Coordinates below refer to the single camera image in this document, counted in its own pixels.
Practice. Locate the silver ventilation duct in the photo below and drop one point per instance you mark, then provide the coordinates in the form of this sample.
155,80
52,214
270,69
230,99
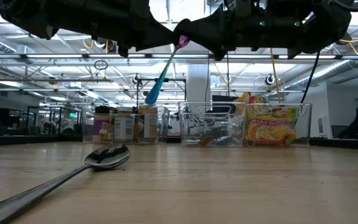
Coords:
322,73

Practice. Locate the wide clear plastic bin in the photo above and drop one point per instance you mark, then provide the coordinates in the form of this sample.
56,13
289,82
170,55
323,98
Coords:
163,124

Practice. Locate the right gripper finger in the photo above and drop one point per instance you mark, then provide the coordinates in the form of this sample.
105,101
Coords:
207,31

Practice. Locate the lime chili shrimp ramen packet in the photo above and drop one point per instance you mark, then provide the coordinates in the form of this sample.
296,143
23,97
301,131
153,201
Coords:
272,130

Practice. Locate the purple label spice jar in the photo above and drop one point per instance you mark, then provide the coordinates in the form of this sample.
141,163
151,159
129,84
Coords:
98,126

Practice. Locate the white pillar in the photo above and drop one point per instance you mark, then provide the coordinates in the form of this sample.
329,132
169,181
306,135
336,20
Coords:
197,84

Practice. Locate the dark metal spoon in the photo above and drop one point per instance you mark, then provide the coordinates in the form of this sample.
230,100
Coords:
107,160

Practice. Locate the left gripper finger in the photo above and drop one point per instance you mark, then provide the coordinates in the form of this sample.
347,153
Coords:
162,37

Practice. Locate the small brown lid jar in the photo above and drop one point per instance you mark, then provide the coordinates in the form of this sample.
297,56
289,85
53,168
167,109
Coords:
107,133

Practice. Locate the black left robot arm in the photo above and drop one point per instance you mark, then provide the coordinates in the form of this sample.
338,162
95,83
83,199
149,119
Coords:
26,15

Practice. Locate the white lid spice jar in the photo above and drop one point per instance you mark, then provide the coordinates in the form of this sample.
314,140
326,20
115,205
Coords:
123,127

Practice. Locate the blue-edged yellow ramen packet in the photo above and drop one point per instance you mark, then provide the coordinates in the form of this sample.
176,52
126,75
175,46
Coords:
242,99

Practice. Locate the black monitor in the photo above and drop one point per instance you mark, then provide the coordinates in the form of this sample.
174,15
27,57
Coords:
222,107

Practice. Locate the narrow clear plastic bin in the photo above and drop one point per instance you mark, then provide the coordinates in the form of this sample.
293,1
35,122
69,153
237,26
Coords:
213,124
303,130

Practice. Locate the black camera rig frame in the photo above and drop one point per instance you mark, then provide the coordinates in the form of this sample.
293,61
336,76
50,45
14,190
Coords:
172,80

